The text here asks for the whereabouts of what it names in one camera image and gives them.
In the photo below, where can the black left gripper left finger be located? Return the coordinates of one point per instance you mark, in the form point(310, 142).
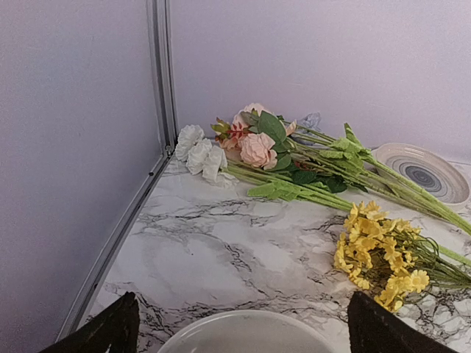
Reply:
point(115, 329)

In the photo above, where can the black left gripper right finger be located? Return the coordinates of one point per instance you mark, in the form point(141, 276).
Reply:
point(374, 329)

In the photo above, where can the yellow fake flower bunch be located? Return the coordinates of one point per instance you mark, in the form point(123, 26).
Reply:
point(390, 258)

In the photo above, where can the blue fake flower stem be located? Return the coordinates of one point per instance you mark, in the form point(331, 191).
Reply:
point(348, 158)

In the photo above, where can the white fake flower stem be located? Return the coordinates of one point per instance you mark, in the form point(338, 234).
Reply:
point(201, 156)

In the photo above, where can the small pink blossom stem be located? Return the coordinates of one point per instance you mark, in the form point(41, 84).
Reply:
point(229, 136)

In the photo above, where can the large pink fake rose stem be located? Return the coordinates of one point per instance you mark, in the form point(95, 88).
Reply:
point(268, 147)

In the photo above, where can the white bowl with red outside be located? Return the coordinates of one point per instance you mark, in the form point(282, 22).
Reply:
point(247, 331)

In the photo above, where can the striped grey ceramic plate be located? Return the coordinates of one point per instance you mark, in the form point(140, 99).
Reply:
point(429, 171)

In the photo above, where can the left aluminium frame post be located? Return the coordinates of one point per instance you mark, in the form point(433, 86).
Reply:
point(158, 21)

